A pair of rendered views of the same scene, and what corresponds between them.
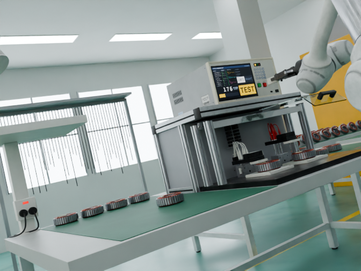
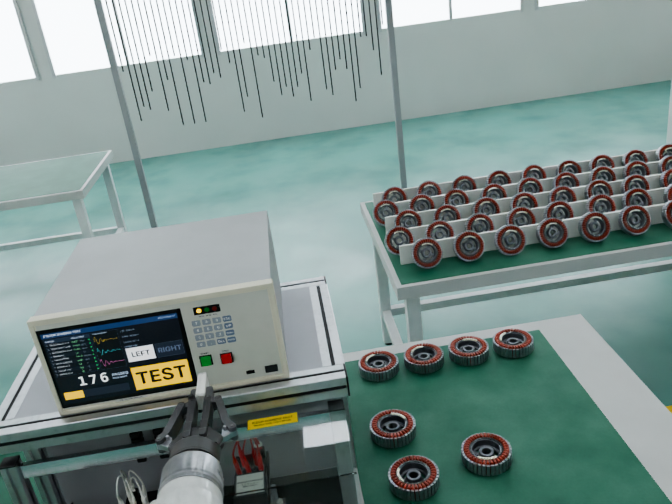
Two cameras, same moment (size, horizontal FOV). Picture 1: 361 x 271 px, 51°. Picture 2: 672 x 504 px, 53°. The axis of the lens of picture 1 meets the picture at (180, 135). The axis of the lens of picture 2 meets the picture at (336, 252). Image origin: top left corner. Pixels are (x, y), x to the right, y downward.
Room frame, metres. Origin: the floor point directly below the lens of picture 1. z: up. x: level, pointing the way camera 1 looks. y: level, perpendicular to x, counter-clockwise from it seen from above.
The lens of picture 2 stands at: (1.10, -1.22, 1.85)
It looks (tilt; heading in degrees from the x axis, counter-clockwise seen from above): 24 degrees down; 31
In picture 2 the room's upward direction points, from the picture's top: 8 degrees counter-clockwise
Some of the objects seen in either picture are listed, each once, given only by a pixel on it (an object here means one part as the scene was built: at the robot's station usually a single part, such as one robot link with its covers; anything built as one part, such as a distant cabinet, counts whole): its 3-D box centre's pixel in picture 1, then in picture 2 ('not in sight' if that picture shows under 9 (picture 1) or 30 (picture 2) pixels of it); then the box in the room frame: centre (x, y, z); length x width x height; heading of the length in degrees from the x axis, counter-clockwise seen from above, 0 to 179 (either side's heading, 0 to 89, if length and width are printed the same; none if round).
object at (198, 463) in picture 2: not in sight; (191, 484); (1.63, -0.62, 1.18); 0.09 x 0.06 x 0.09; 124
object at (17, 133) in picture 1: (45, 177); not in sight; (1.72, 0.63, 0.98); 0.37 x 0.35 x 0.46; 124
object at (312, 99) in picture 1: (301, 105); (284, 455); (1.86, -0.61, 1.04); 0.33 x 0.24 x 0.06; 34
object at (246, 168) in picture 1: (245, 169); not in sight; (1.79, -0.26, 0.80); 0.08 x 0.05 x 0.06; 124
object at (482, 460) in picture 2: (331, 148); (486, 453); (2.27, -0.85, 0.77); 0.11 x 0.11 x 0.04
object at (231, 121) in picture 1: (259, 116); (177, 444); (1.82, -0.39, 1.03); 0.62 x 0.01 x 0.03; 124
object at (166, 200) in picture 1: (170, 199); not in sight; (1.57, 0.10, 0.77); 0.11 x 0.11 x 0.04
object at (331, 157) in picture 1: (286, 169); not in sight; (1.75, -0.43, 0.76); 0.64 x 0.47 x 0.02; 124
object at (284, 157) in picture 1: (280, 159); not in sight; (1.93, -0.46, 0.80); 0.08 x 0.05 x 0.06; 124
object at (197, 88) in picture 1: (222, 90); (174, 301); (2.02, -0.27, 1.22); 0.44 x 0.39 x 0.20; 124
